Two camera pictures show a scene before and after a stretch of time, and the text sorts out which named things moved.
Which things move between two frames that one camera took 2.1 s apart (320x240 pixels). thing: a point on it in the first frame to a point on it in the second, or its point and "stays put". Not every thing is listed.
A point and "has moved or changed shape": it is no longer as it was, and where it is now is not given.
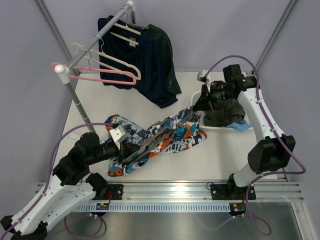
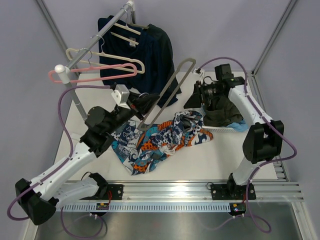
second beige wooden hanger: [127, 28] stays put
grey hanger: [149, 144] to [141, 127]
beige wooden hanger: [74, 45] has moved or changed shape
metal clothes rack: [63, 71] stays put
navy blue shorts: [128, 59] stays put
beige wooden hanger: [137, 26] stays put
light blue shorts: [240, 127] stays put
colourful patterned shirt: [180, 131] has moved or changed shape
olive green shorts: [226, 112] stays put
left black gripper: [124, 148] to [144, 103]
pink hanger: [96, 79] has moved or changed shape
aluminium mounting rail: [186, 197] stays put
